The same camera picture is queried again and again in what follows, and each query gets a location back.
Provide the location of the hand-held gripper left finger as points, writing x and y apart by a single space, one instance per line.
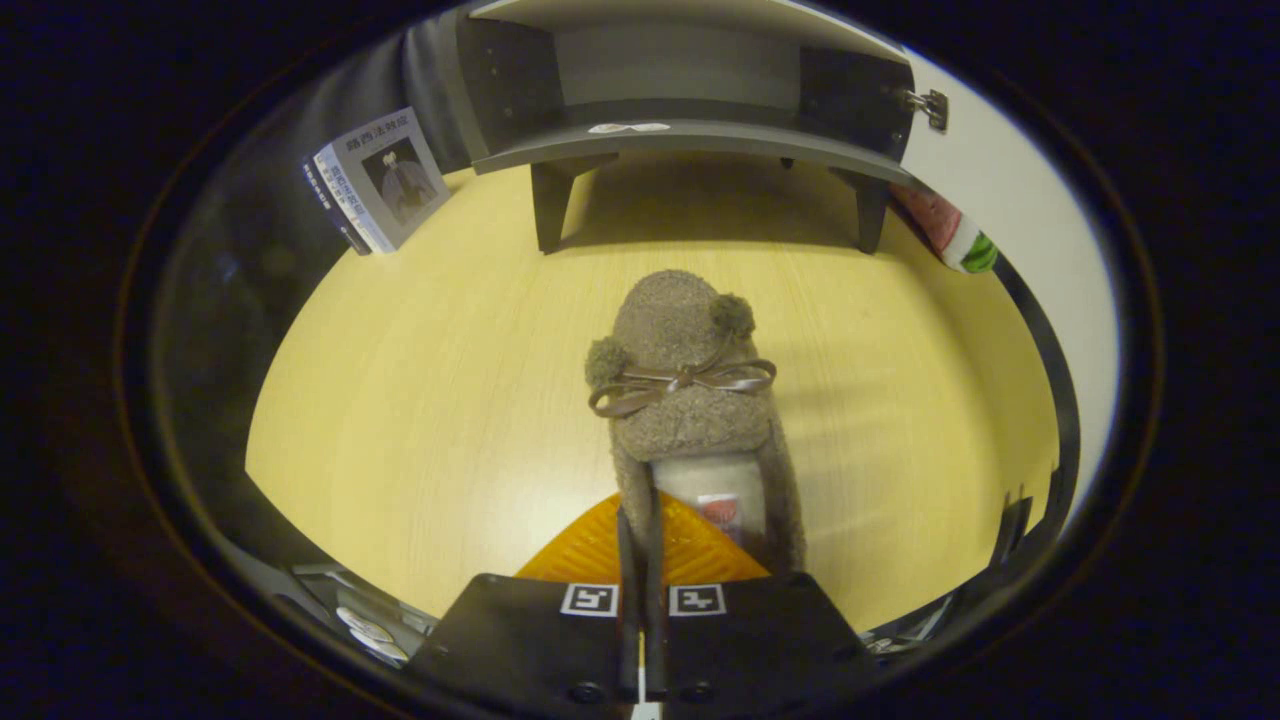
520 630

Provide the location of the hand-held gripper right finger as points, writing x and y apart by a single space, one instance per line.
760 630

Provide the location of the brown fuzzy shoe with bow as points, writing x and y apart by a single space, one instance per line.
680 330

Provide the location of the grey shoe cabinet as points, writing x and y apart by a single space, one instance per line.
650 140

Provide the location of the metal door hinge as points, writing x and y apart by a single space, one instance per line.
925 105

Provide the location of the grey object with white discs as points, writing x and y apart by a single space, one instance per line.
370 625

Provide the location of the watermelon slice toy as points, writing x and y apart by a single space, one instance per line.
950 235

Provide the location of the blue spine book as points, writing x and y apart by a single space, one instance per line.
330 205

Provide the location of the grey cover book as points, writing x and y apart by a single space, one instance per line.
395 175

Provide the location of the black backdrop cloth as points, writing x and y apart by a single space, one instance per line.
290 130

